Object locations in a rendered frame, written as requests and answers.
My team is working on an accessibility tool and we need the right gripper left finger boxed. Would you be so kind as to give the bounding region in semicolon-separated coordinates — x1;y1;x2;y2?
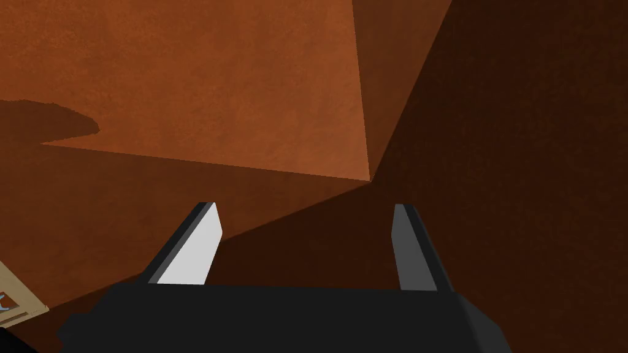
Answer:
142;201;223;286

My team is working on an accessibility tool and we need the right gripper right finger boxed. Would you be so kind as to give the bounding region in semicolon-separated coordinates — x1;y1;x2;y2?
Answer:
391;203;455;293

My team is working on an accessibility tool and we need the tan framed wall picture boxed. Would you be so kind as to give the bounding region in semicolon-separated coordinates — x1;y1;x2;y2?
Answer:
0;260;50;328

